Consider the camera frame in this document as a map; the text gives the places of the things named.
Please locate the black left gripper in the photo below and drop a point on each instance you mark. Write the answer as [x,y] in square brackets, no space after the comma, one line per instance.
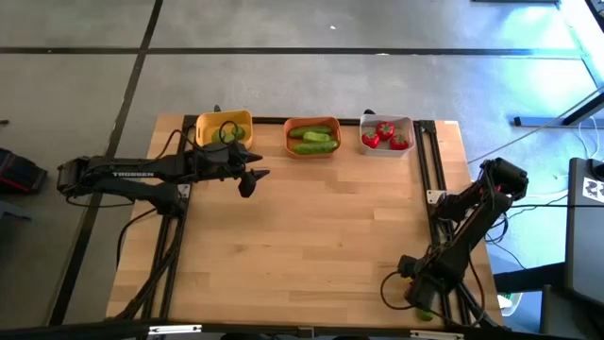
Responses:
[217,163]

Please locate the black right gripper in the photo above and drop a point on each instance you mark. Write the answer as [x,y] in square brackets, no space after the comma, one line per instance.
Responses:
[427,281]

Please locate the green toy lime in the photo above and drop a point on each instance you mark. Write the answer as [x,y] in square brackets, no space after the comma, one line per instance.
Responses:
[239,133]
[216,137]
[424,315]

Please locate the green toy cucumber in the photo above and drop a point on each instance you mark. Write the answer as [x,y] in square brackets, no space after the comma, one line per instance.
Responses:
[317,137]
[309,131]
[315,147]

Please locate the red toy tomato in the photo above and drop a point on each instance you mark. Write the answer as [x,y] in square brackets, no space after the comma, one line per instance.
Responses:
[385,130]
[399,142]
[370,140]

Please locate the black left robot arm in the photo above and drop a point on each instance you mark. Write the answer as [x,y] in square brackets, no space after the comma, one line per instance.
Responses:
[132,175]

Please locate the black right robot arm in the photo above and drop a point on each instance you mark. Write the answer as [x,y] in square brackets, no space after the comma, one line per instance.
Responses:
[467,236]

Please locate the yellow plastic basket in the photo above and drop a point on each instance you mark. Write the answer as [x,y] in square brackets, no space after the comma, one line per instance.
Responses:
[202,124]

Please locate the orange plastic basket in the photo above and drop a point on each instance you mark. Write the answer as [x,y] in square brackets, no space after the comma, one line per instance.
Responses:
[311,121]

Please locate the white floor item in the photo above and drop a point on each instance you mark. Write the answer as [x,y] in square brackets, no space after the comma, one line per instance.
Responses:
[509,304]

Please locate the black desk leg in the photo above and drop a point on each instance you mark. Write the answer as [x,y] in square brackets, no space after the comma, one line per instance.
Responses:
[528,278]

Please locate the white plastic basket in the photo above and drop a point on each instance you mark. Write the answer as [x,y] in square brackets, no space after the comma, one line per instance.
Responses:
[406,124]

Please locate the dark grey desk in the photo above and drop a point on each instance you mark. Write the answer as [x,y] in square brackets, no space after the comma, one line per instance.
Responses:
[580,245]

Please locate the black and white marker tag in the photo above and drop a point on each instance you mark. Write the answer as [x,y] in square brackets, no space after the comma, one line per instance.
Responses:
[592,189]

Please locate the grey metal stand bar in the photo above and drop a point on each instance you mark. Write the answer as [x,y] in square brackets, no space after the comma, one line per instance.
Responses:
[542,121]

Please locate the black and red bag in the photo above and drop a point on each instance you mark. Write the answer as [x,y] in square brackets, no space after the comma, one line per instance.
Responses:
[21,172]

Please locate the silver flat bracket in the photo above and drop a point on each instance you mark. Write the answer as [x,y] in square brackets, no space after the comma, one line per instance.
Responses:
[436,335]
[174,329]

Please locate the black aluminium frame rail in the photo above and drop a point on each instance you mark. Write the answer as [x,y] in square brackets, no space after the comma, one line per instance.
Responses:
[269,121]
[165,264]
[424,156]
[259,330]

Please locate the silver corner bracket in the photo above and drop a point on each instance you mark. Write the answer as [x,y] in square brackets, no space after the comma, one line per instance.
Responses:
[184,191]
[436,196]

